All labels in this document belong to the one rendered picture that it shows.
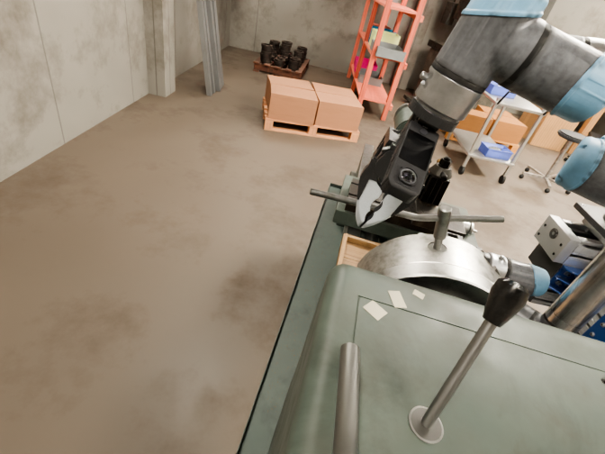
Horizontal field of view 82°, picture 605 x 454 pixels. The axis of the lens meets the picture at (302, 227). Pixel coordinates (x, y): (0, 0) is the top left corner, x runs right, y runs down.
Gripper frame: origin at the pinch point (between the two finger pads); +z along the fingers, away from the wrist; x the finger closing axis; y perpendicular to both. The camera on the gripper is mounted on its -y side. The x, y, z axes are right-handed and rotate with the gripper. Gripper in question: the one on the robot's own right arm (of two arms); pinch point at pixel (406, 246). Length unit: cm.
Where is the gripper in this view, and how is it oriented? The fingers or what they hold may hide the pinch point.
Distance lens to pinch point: 93.8
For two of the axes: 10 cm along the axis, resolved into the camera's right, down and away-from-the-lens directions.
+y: 2.3, -5.4, 8.1
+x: 2.0, -7.9, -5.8
